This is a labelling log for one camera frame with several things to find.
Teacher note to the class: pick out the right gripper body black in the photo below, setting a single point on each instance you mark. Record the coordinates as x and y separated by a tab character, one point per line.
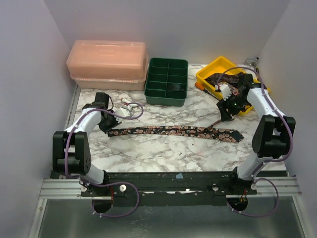
225	112

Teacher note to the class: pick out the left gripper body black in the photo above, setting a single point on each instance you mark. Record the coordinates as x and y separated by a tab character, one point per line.
108	123

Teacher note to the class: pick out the dark floral rose tie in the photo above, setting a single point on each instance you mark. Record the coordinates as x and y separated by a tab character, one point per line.
210	132

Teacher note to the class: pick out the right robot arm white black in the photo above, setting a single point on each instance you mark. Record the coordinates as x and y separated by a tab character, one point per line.
273	138

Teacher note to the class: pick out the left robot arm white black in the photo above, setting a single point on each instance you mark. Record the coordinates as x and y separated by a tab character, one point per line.
71	150

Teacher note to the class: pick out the colourful patterned tie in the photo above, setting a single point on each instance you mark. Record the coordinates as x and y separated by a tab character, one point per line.
233	90

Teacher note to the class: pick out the dark paisley tie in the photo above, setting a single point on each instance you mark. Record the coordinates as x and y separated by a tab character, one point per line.
232	80

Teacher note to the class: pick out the white ribbed handheld device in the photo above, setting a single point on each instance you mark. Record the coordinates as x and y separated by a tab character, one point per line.
129	103

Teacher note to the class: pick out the yellow plastic tray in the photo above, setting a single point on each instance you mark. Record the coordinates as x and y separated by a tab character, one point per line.
218	66

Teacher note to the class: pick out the metal clamp in corner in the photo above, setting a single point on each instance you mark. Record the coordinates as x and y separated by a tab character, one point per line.
251	62

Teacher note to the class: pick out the pink translucent storage box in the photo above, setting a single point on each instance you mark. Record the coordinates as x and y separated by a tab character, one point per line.
114	65

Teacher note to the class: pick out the green divided organizer tray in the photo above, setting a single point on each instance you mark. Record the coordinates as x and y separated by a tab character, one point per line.
167	82

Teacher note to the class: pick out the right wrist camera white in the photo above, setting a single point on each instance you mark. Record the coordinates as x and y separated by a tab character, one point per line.
224	89

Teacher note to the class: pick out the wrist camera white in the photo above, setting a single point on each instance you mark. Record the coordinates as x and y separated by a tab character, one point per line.
224	89
122	113

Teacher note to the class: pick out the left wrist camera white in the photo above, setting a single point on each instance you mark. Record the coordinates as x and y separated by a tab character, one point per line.
122	113

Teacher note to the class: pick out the orange handled tool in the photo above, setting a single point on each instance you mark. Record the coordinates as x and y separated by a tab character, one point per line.
201	87

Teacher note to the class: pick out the black mounting base plate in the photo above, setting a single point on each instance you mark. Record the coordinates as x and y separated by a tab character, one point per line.
170	189

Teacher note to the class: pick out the aluminium rail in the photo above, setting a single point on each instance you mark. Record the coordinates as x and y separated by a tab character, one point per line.
71	189

